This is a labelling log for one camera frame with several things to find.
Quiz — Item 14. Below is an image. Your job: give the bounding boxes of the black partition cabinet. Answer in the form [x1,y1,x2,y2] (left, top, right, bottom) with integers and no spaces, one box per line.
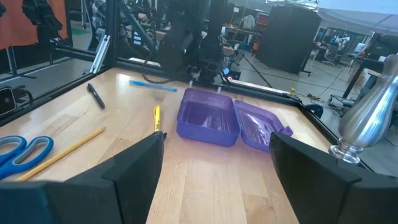
[255,5,323,75]

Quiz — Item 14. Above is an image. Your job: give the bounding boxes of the yellow floor cable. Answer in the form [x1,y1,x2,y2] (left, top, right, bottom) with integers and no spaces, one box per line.
[289,67,349,100]

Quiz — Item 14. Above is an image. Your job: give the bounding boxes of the black table frame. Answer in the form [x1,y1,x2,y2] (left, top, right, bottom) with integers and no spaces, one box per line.
[0,0,374,172]

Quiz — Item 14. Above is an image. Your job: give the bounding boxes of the orange panel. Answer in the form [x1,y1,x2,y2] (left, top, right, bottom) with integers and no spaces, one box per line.
[0,0,68,50]

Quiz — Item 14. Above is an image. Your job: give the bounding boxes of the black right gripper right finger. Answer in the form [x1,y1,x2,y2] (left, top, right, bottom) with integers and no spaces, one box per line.
[269,131,398,224]

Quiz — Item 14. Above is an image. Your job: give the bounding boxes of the silver aluminium bracket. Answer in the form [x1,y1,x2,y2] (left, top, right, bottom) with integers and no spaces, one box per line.
[89,34,111,75]

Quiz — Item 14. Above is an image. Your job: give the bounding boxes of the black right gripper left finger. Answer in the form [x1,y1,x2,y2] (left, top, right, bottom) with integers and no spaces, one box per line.
[0,131,167,224]

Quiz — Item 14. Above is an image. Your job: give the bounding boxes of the black table-level camera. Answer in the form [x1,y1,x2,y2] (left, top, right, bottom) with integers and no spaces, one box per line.
[0,86,17,116]

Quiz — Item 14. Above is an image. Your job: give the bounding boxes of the yellow highlighter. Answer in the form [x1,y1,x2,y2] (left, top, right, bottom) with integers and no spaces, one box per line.
[152,105,162,133]

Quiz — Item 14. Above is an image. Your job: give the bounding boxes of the person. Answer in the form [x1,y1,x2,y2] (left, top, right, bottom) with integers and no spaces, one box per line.
[88,0,107,52]
[241,14,256,31]

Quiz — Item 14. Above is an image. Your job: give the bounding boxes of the blue grey-lined scissors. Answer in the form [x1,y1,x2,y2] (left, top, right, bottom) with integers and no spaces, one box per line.
[0,134,55,180]

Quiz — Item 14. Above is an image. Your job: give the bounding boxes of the yellow wooden pencil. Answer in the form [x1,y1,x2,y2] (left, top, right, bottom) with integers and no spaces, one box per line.
[16,126,107,182]

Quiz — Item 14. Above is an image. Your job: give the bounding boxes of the silver table lamp white shade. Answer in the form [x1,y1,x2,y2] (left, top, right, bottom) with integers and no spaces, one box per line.
[328,54,398,165]

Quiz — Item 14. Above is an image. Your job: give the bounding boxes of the black marker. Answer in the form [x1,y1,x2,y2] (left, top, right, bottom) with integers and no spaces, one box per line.
[86,83,106,110]

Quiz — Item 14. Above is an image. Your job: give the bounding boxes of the purple plastic supply box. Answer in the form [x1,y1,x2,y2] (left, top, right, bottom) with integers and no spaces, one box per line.
[176,87,294,153]

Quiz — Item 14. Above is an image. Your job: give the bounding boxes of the blue pen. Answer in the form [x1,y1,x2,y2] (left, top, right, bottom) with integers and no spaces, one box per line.
[129,79,178,93]

